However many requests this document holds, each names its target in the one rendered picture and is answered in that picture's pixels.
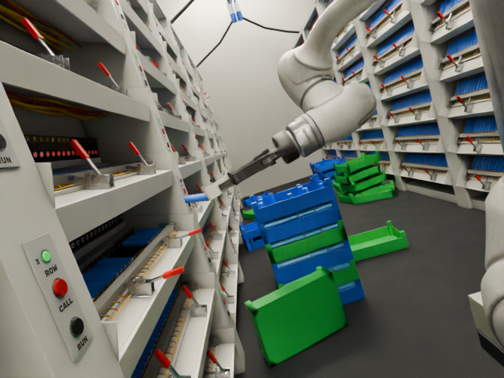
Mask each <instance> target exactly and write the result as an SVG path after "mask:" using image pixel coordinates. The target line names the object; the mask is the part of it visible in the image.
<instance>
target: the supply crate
mask: <svg viewBox="0 0 504 378"><path fill-rule="evenodd" d="M313 180H314V181H311V182H308V183H306V184H302V185H301V186H303V188H307V189H308V193H304V194H301V195H299V192H298V190H297V187H293V188H290V189H288V190H284V191H281V192H279V193H275V194H273V195H274V199H275V202H276V203H274V204H272V203H271V200H270V198H269V196H266V197H263V198H262V199H263V202H264V204H265V207H262V208H259V206H258V203H259V202H258V199H257V200H255V198H254V195H251V196H249V197H250V201H251V205H252V208H253V212H254V214H255V217H256V221H257V223H258V224H263V223H265V222H268V221H272V220H274V219H277V218H281V217H283V216H286V215H290V214H292V213H295V212H299V211H301V210H304V209H308V208H310V207H313V206H317V205H319V204H322V203H326V202H328V201H331V200H335V199H336V196H335V192H334V189H333V186H332V182H331V179H330V178H325V179H324V181H321V180H320V179H319V176H318V174H315V175H313ZM321 182H322V183H323V185H324V187H322V188H319V185H318V184H319V183H321ZM288 193H292V196H293V197H292V198H289V199H288V196H287V194H288Z"/></svg>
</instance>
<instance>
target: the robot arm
mask: <svg viewBox="0 0 504 378"><path fill-rule="evenodd" d="M378 1H379V0H334V1H333V2H332V3H331V4H330V5H329V6H328V7H327V8H326V9H325V11H324V12H323V13H322V14H321V16H320V17H319V19H318V20H317V21H316V23H315V24H314V26H313V28H312V29H311V31H310V34H309V35H308V37H307V40H306V41H305V43H304V44H303V45H302V46H299V47H297V48H295V49H292V50H290V51H288V52H286V53H285V54H283V56H282V57H281V58H280V61H279V62H278V66H277V74H278V78H279V80H280V84H281V85H282V87H283V89H284V90H285V92H286V93H287V94H288V96H289V97H290V98H291V100H292V101H293V102H294V103H295V104H296V105H297V106H298V107H299V108H301V109H302V110H303V112H304V115H301V116H300V117H298V118H297V119H295V120H294V121H293V122H292V123H291V124H288V125H286V131H285V130H282V131H281V132H280V133H278V134H276V135H274V136H273V137H272V138H271V139H272V142H273V144H274V146H275V148H273V149H272V150H270V151H269V149H268V148H267V149H265V150H264V151H262V153H261V154H258V155H257V156H256V157H254V158H253V160H251V161H250V162H248V163H246V164H245V165H244V166H241V167H240V168H238V169H237V170H234V171H232V172H231V173H229V172H228V173H227V175H225V176H224V177H223V178H221V179H219V180H217V181H216V182H214V183H213V184H210V185H209V186H208V187H206V188H205V189H204V192H205V194H206V196H207V197H208V199H209V200H213V199H214V198H215V197H217V196H219V195H221V194H222V193H224V192H225V191H228V190H229V189H230V188H232V187H234V186H235V185H238V184H240V182H243V181H244V180H245V179H248V178H249V177H251V176H253V175H254V174H256V173H258V172H259V171H263V170H264V169H266V168H267V167H271V166H273V165H275V164H276V160H277V159H278V158H280V157H282V159H283V161H284V162H285V163H286V164H290V163H291V162H293V161H295V160H296V159H298V158H299V157H300V155H301V156H302V157H304V158H306V157H307V156H308V155H311V154H312V153H314V152H315V151H317V150H319V149H321V148H322V147H323V146H326V145H328V144H330V143H336V142H337V141H339V140H342V139H343V138H345V137H347V136H349V135H350V134H352V133H353V132H355V131H357V130H358V129H359V128H360V127H361V126H363V125H364V124H365V123H366V122H368V121H369V120H370V119H371V118H372V117H373V116H374V114H375V112H376V109H377V99H376V97H375V95H374V93H373V92H372V91H371V88H370V87H369V86H368V85H367V84H365V83H352V84H349V85H345V86H342V85H340V84H337V83H336V82H335V81H334V80H333V79H334V74H333V67H334V63H335V61H334V59H333V58H332V56H331V47H332V43H333V40H334V39H335V37H336V35H337V33H338V32H339V31H340V30H341V29H342V28H343V27H344V26H346V25H347V24H349V23H350V22H352V21H353V20H354V19H355V18H356V17H358V16H359V15H361V14H362V13H364V12H365V11H366V10H367V9H368V8H370V7H371V6H373V5H374V4H376V3H377V2H378ZM469 4H470V8H471V11H472V18H473V22H474V25H475V31H476V35H477V38H478V45H479V49H480V52H481V58H482V61H483V65H484V72H485V75H486V79H487V85H488V88H489V92H490V99H491V102H492V106H493V112H494V115H495V119H496V125H497V129H498V132H499V138H500V142H501V146H502V152H503V156H504V0H469ZM485 221H486V245H485V261H484V266H485V269H486V273H485V275H484V277H483V278H482V280H481V299H482V304H483V308H484V312H485V315H486V318H487V322H488V324H489V326H490V330H491V331H492V333H493V335H494V337H495V338H496V339H497V341H498V342H499V344H500V345H501V346H502V347H503V348H504V176H502V177H501V178H500V179H499V181H498V182H497V183H496V184H495V185H494V186H493V188H492V189H491V191H490V193H489V194H488V195H487V198H486V200H485Z"/></svg>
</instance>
